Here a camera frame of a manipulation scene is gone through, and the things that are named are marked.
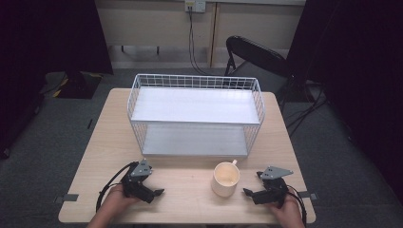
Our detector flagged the black folding chair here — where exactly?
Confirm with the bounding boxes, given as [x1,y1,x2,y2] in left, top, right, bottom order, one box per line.
[223,35,293,87]

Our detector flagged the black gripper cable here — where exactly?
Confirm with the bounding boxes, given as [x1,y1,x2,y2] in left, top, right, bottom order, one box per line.
[95,161,140,213]
[286,184,308,226]

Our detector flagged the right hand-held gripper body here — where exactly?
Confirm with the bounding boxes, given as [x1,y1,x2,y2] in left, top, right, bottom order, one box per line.
[252,165,295,209]

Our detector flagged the white wire shelf rack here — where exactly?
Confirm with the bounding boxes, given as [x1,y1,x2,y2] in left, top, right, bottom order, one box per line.
[126,73,266,159]

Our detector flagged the stand base with yellow stripes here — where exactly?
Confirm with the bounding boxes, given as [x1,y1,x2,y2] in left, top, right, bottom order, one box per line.
[40,70,105,100]

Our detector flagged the white wall socket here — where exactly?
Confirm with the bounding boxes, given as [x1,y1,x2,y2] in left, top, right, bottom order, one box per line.
[184,0,207,14]

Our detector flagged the black floor cables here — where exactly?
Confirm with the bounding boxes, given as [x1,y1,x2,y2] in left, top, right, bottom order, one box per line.
[278,80,332,138]

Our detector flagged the cream cup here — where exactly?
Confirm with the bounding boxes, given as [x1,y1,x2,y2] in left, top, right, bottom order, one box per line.
[211,159,241,199]

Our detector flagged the person's right hand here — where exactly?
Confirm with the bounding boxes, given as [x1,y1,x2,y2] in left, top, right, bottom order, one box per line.
[267,193,302,222]

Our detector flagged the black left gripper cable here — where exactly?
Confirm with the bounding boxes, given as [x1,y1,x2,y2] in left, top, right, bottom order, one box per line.
[95,161,140,213]

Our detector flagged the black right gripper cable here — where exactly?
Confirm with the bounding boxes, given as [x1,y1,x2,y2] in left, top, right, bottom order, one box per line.
[286,184,308,226]

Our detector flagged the black curtain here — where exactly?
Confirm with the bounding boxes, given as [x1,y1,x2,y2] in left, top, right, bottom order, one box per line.
[0,0,114,160]
[285,0,403,205]

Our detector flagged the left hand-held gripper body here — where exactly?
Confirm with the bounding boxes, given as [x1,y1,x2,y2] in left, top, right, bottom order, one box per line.
[121,159,157,204]

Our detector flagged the grey tape strip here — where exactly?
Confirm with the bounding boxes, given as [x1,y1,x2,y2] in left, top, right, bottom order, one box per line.
[297,191,319,201]
[53,193,80,204]

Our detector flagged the person's left hand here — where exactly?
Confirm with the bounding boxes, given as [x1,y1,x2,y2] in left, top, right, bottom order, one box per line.
[104,184,141,214]

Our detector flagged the black wall cable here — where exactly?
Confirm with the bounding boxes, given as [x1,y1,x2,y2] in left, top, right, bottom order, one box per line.
[187,10,220,77]

